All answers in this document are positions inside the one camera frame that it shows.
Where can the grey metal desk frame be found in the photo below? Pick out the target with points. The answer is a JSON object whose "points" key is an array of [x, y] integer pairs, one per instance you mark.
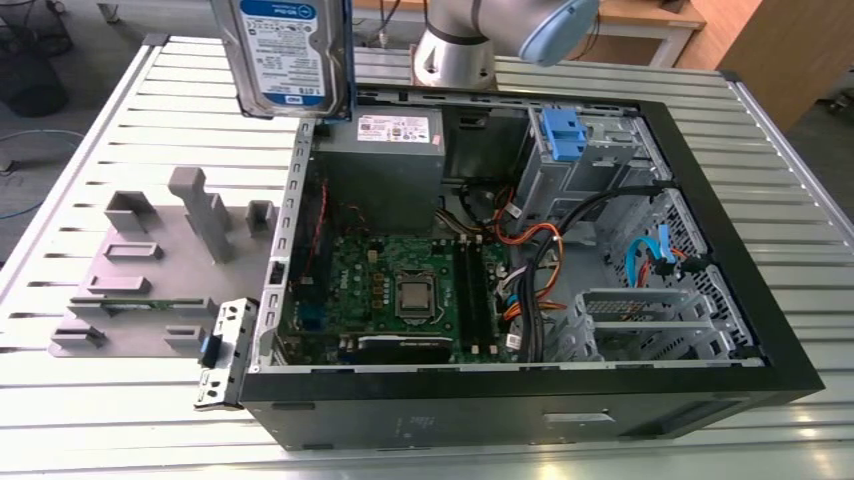
{"points": [[110, 10]]}

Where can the black RAM slot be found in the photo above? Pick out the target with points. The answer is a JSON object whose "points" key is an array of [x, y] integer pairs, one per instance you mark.
{"points": [[468, 290], [485, 290]]}

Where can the blue drive latch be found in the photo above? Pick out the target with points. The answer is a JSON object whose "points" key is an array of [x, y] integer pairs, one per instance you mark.
{"points": [[564, 132]]}

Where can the black PC case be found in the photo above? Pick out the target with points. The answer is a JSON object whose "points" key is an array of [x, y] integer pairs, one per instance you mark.
{"points": [[468, 410]]}

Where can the silver CPU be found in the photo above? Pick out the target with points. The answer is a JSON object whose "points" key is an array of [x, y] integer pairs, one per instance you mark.
{"points": [[416, 292]]}

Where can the black graphics card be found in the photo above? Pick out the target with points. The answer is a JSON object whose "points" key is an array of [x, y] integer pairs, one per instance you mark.
{"points": [[401, 347]]}

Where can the grey power supply unit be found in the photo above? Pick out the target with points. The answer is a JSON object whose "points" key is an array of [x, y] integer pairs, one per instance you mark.
{"points": [[381, 170]]}

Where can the wooden desk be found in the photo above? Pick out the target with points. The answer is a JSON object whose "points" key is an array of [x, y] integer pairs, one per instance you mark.
{"points": [[655, 20]]}

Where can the green motherboard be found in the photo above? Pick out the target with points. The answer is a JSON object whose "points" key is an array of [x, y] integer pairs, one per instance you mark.
{"points": [[361, 280]]}

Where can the grey expansion slot bracket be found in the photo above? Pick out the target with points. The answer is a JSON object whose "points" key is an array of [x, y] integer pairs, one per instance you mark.
{"points": [[230, 320]]}

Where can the grey optical drive cage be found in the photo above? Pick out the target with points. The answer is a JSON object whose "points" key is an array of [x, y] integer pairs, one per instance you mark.
{"points": [[588, 175]]}

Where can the hard disk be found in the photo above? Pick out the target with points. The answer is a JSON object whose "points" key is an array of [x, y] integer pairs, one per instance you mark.
{"points": [[288, 55]]}

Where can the grey parts rack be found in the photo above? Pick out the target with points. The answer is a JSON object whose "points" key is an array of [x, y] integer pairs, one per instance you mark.
{"points": [[168, 280]]}

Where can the wooden cabinet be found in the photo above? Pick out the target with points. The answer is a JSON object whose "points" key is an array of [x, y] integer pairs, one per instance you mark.
{"points": [[788, 50]]}

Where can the black bin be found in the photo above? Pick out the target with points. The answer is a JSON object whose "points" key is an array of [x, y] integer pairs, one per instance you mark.
{"points": [[34, 85]]}

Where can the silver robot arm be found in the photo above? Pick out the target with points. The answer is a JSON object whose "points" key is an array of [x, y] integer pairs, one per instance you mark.
{"points": [[454, 60]]}

